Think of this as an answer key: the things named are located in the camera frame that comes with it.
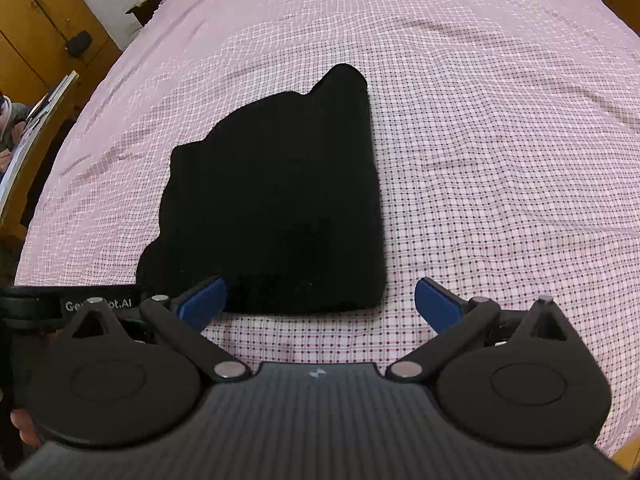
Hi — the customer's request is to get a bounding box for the black garment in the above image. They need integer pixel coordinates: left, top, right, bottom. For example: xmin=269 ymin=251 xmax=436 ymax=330
xmin=136 ymin=64 xmax=386 ymax=316

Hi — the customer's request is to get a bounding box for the left hand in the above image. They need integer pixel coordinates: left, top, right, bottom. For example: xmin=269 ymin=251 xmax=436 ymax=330
xmin=11 ymin=408 xmax=42 ymax=448

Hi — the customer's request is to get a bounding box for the pink checked bedsheet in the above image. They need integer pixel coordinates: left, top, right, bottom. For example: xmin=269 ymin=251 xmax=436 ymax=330
xmin=15 ymin=0 xmax=639 ymax=454

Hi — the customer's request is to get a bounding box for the wooden desk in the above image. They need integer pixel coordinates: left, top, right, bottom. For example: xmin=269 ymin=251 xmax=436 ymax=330
xmin=1 ymin=70 xmax=79 ymax=242

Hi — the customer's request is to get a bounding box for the seated person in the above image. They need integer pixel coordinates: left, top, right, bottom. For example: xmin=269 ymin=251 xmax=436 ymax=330
xmin=0 ymin=93 xmax=32 ymax=174

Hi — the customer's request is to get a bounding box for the dark bedside table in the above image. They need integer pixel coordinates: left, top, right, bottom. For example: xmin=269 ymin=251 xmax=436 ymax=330
xmin=126 ymin=0 xmax=162 ymax=26

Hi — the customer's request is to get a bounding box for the wooden wardrobe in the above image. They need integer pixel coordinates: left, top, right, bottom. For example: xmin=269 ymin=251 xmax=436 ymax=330
xmin=1 ymin=0 xmax=120 ymax=110

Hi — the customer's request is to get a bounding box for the small black wall device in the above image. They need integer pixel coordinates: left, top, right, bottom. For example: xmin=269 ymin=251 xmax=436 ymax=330
xmin=65 ymin=30 xmax=93 ymax=58

